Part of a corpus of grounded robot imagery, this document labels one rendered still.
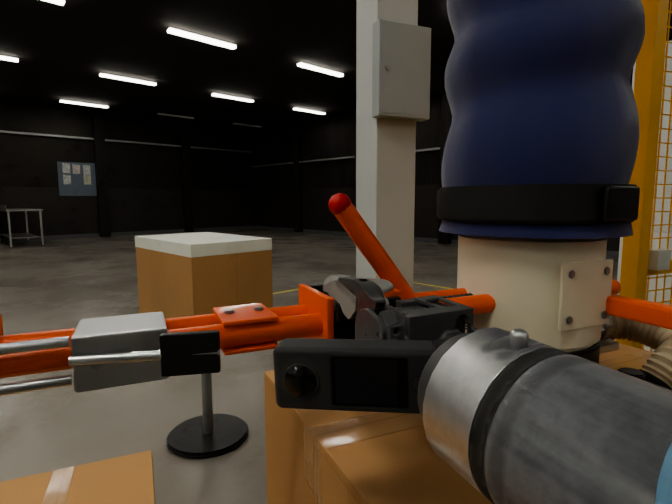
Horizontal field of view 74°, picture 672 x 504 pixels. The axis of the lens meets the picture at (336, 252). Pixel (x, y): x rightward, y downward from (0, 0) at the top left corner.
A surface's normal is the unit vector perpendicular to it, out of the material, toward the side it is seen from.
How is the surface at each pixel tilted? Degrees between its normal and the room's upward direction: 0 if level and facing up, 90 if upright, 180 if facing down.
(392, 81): 90
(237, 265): 90
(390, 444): 0
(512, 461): 81
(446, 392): 66
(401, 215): 90
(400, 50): 90
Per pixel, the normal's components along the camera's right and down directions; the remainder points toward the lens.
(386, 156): 0.40, 0.11
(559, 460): -0.84, -0.36
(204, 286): 0.70, 0.08
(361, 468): 0.00, -0.99
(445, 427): -0.92, 0.06
